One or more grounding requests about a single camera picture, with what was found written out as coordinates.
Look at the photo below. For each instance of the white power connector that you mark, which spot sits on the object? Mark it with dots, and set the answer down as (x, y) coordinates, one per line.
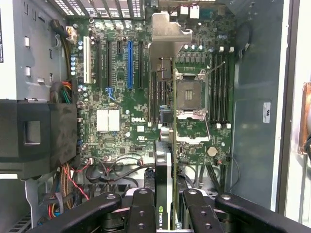
(71, 36)

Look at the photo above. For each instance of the CPU socket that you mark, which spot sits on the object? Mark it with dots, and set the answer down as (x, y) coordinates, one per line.
(192, 94)

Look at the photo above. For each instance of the short black expansion slot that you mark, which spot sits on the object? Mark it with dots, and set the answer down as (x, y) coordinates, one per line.
(119, 47)

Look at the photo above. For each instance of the green Dell motherboard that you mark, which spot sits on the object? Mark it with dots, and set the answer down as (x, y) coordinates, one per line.
(121, 97)

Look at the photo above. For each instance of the blue expansion slot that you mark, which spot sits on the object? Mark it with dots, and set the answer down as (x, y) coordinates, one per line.
(130, 65)

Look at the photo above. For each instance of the white expansion slot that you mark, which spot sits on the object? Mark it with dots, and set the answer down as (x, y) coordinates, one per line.
(87, 60)

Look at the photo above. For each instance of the long black expansion slot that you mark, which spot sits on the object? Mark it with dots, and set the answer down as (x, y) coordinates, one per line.
(99, 63)
(108, 63)
(140, 65)

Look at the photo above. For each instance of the thin metal locking lever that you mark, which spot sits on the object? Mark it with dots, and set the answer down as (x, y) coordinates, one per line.
(216, 68)

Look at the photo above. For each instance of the white case sticker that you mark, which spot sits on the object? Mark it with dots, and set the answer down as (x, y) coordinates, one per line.
(266, 112)

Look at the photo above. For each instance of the black open PC case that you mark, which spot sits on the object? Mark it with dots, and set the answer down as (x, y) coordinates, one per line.
(255, 145)

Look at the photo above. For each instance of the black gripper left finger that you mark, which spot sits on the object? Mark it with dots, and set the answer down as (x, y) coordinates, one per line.
(142, 213)

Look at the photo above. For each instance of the large silver port block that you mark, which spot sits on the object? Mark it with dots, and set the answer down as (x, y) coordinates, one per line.
(184, 11)

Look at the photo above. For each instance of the coin battery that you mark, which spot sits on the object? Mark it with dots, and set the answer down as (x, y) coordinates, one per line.
(212, 151)

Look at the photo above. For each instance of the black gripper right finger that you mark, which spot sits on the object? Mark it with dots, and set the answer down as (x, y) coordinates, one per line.
(201, 216)

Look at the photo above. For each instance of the teal serial port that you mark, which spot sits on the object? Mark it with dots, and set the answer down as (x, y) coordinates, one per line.
(209, 13)

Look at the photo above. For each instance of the small silver port block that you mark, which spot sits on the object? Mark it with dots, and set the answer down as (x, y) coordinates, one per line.
(195, 12)

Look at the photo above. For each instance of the green RAM stick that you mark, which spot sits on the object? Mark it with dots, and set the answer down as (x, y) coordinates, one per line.
(151, 97)

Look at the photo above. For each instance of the metal socket cover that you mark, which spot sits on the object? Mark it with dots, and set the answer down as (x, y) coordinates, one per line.
(194, 138)

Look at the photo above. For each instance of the grey power supply unit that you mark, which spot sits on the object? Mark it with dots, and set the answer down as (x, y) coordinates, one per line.
(39, 60)

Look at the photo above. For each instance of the RAM slot with white clips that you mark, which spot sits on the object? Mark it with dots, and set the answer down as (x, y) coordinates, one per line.
(229, 92)
(161, 94)
(218, 92)

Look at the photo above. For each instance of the silver chipset heatsink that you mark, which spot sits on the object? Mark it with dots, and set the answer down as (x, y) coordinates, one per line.
(108, 121)

